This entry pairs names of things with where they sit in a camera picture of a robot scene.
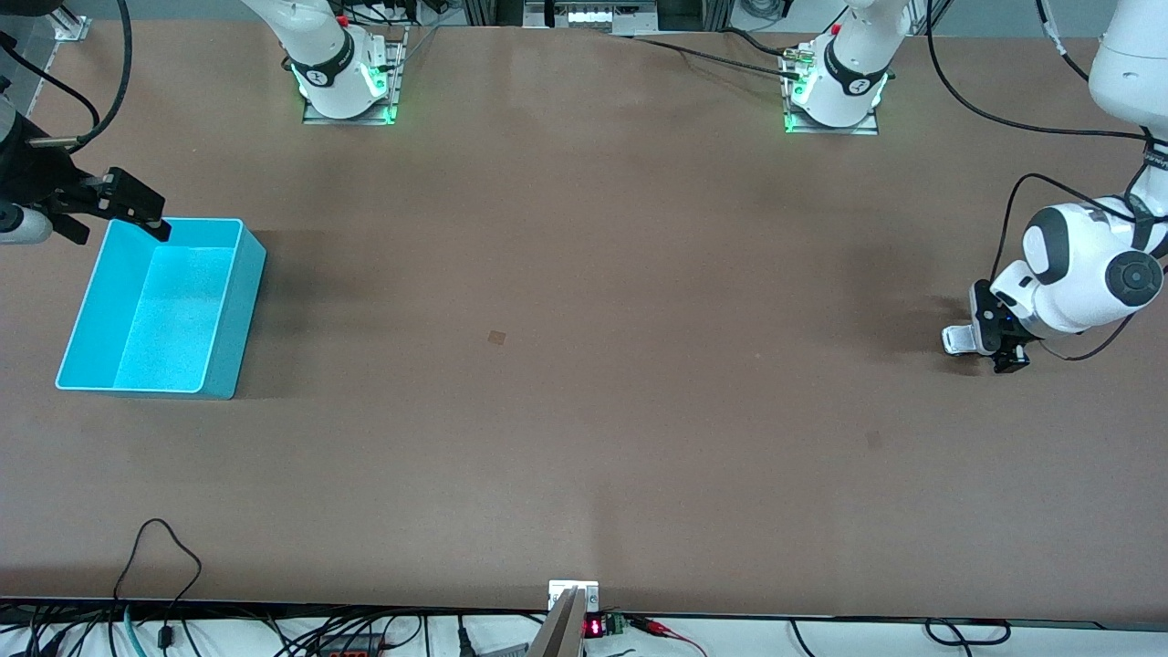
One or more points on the red LED display module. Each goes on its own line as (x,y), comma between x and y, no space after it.
(598,627)

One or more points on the turquoise plastic bin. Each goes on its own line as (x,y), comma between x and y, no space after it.
(164,310)

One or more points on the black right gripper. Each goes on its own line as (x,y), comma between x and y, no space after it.
(35,176)

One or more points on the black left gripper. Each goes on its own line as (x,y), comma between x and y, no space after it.
(984,318)

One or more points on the white jeep toy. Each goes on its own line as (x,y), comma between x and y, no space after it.
(960,339)

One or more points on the grey camera pole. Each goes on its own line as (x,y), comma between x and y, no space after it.
(561,634)

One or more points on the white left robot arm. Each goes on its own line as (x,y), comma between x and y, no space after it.
(1077,274)

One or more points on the white camera bracket plate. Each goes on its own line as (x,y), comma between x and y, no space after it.
(558,589)

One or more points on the aluminium frame with lit device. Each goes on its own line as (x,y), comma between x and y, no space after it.
(589,16)

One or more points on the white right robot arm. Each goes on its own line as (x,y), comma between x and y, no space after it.
(319,55)

